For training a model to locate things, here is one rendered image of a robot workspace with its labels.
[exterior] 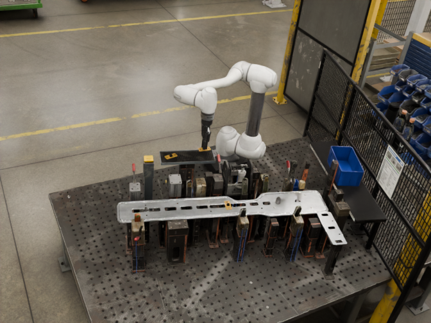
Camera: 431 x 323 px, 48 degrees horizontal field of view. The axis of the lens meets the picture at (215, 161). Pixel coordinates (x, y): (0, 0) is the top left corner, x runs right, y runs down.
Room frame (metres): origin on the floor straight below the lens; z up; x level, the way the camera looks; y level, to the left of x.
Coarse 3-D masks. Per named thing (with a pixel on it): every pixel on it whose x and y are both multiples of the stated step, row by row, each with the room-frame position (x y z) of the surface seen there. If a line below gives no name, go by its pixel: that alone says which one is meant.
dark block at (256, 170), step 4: (256, 168) 2.66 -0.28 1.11; (256, 172) 2.61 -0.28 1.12; (256, 176) 2.61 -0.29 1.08; (252, 180) 2.61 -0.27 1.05; (256, 180) 2.61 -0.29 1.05; (252, 184) 2.61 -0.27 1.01; (256, 184) 2.62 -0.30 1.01; (252, 188) 2.61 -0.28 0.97; (256, 188) 2.62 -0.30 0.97; (252, 192) 2.61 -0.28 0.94; (248, 196) 2.63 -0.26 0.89; (252, 196) 2.61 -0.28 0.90
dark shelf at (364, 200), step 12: (312, 144) 3.17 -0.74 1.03; (324, 144) 3.18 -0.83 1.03; (336, 144) 3.20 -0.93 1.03; (324, 156) 3.02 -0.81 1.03; (324, 168) 2.88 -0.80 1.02; (348, 192) 2.61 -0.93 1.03; (360, 192) 2.63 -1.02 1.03; (348, 204) 2.48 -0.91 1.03; (360, 204) 2.50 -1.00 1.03; (372, 204) 2.51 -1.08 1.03; (360, 216) 2.38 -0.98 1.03; (372, 216) 2.39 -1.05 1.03; (384, 216) 2.41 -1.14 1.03
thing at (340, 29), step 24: (312, 0) 5.48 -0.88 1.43; (336, 0) 5.13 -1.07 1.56; (360, 0) 4.83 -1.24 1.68; (312, 24) 5.40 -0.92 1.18; (336, 24) 5.06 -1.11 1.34; (360, 24) 4.76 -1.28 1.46; (288, 48) 5.68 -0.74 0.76; (312, 48) 5.33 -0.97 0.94; (336, 48) 4.99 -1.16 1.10; (360, 48) 4.65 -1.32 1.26; (288, 72) 5.63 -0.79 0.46; (312, 72) 5.24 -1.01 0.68; (336, 72) 4.91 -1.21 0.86; (360, 72) 4.65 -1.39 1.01; (288, 96) 5.55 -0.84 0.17; (336, 96) 4.85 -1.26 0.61
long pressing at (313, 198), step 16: (272, 192) 2.56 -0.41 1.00; (288, 192) 2.57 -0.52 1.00; (304, 192) 2.60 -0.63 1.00; (128, 208) 2.24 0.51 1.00; (160, 208) 2.28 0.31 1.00; (176, 208) 2.29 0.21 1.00; (192, 208) 2.31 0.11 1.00; (208, 208) 2.33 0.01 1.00; (224, 208) 2.34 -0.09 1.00; (240, 208) 2.36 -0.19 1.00; (256, 208) 2.38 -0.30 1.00; (272, 208) 2.39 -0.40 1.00; (288, 208) 2.41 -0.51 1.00; (304, 208) 2.43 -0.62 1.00; (320, 208) 2.45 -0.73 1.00
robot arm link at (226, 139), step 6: (228, 126) 3.22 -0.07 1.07; (222, 132) 3.16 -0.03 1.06; (228, 132) 3.15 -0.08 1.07; (234, 132) 3.17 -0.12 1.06; (216, 138) 3.19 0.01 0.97; (222, 138) 3.13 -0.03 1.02; (228, 138) 3.12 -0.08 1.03; (234, 138) 3.13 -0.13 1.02; (216, 144) 3.17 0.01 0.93; (222, 144) 3.12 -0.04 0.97; (228, 144) 3.11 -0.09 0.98; (234, 144) 3.11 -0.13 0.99; (216, 150) 3.18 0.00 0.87; (222, 150) 3.13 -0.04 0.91; (228, 150) 3.11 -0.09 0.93; (234, 150) 3.10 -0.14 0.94
